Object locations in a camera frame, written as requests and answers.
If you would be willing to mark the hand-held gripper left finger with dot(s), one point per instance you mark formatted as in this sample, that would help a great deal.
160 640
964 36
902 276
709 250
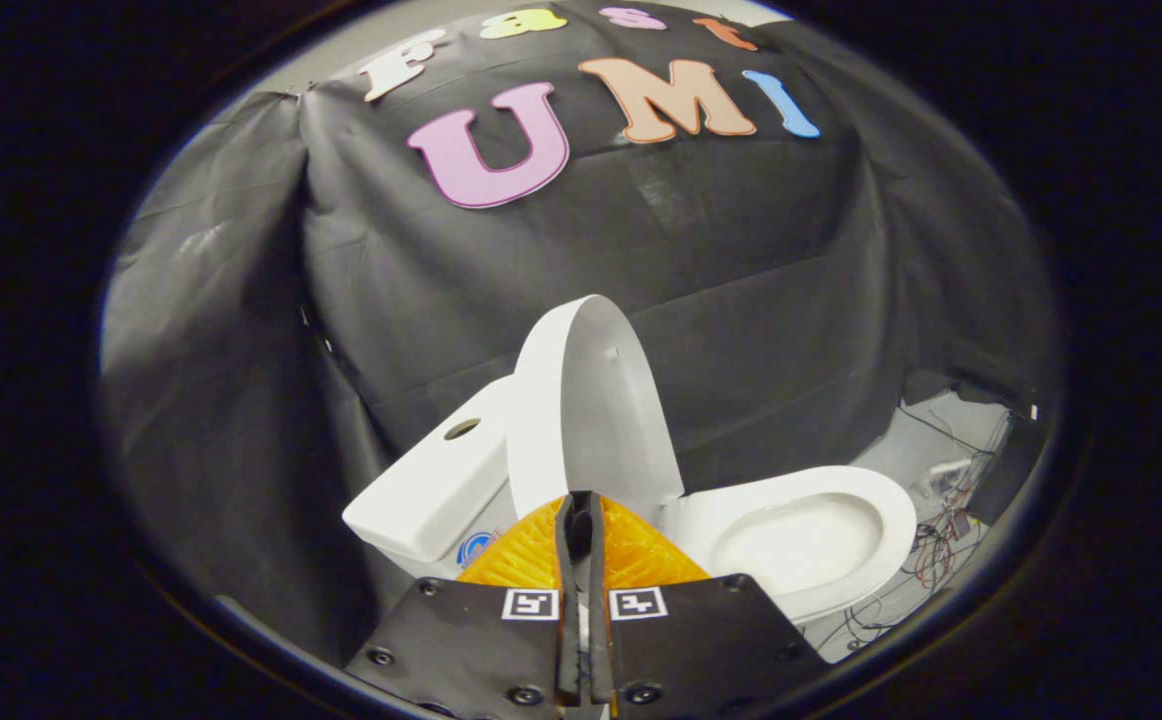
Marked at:
568 640

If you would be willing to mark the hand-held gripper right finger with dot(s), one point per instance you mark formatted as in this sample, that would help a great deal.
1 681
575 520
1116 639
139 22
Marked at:
598 640

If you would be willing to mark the black round lid knob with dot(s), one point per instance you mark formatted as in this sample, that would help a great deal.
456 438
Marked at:
578 530

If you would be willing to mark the white toilet lid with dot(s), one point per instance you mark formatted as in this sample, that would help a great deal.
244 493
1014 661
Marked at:
591 400

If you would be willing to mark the white toilet with tank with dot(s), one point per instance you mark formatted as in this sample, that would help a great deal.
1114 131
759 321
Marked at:
421 500

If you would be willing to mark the black backdrop cloth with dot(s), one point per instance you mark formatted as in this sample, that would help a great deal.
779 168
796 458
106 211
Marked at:
741 250

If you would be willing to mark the dark box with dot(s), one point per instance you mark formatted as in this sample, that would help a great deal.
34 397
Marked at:
1006 465

